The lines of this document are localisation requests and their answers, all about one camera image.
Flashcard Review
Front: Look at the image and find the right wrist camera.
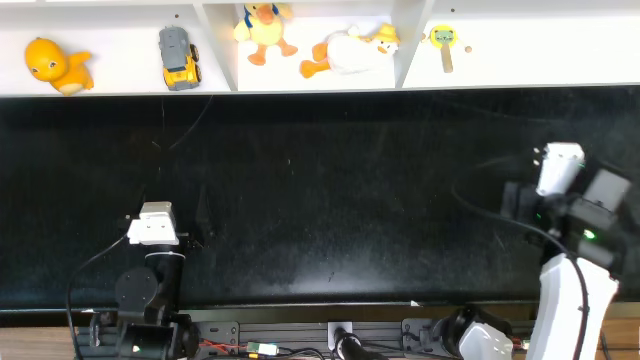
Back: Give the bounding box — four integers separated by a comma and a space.
533, 142, 586, 198

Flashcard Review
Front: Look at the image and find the mounting rail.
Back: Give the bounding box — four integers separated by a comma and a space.
74, 309, 531, 360

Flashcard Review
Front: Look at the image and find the white plush duck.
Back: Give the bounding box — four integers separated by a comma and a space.
299, 22, 401, 79

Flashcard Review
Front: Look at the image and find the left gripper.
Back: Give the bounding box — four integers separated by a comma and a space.
133, 182, 216, 250

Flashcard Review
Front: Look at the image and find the yellow rubber duck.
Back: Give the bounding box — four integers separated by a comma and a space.
23, 36, 95, 96

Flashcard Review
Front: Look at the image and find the white shelf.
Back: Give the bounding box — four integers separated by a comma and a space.
0, 0, 640, 98

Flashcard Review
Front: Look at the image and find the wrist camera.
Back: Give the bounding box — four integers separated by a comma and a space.
126, 201, 180, 246
533, 142, 586, 198

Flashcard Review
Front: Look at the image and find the yellow plush duck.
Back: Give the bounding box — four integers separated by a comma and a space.
233, 2, 299, 67

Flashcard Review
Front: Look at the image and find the grey and yellow toy truck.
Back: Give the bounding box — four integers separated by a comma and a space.
158, 25, 203, 92

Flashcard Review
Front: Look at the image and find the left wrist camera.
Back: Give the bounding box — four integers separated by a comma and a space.
126, 201, 180, 246

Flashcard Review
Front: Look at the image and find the yellow cat rattle drum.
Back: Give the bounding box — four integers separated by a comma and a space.
421, 24, 473, 74

